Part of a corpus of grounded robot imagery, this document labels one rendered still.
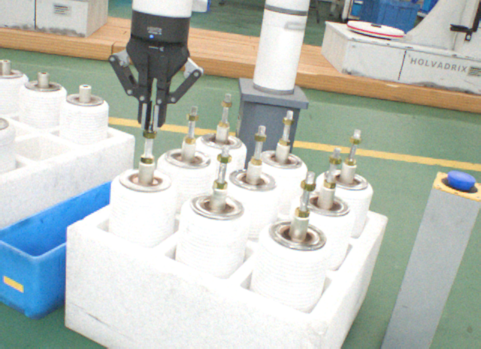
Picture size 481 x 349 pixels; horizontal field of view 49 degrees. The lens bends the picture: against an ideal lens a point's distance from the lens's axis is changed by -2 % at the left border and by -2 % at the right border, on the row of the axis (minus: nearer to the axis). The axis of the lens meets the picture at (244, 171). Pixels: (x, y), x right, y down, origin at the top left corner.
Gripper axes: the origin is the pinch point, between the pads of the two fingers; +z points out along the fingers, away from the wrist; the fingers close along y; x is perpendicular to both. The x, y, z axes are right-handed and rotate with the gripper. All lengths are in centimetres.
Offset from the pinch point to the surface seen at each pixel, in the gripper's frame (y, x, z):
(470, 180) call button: 45.5, 4.4, 2.0
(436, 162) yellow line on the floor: 72, 114, 35
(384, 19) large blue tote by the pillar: 85, 445, 17
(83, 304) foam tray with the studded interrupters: -6.2, -6.3, 29.0
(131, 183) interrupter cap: -1.4, -2.2, 9.6
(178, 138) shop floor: -15, 88, 35
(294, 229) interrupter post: 21.9, -8.3, 8.5
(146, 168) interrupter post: 0.3, -1.2, 7.4
